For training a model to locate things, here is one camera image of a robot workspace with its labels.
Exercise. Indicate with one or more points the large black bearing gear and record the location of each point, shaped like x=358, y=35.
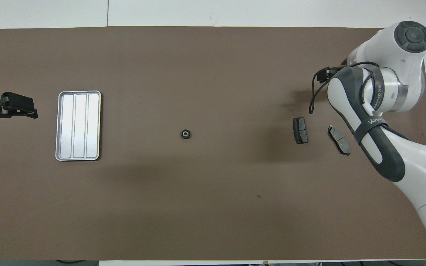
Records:
x=185, y=134

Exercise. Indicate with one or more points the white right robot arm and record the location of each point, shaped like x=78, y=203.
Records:
x=401, y=74

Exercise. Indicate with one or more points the silver metal tray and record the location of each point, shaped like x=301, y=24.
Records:
x=78, y=125

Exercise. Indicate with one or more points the rectangular dark brake pad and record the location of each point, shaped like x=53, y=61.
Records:
x=300, y=130

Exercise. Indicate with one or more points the curved dark brake pad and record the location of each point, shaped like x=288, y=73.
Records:
x=338, y=140

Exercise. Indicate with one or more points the brown table mat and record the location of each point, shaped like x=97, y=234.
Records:
x=213, y=203

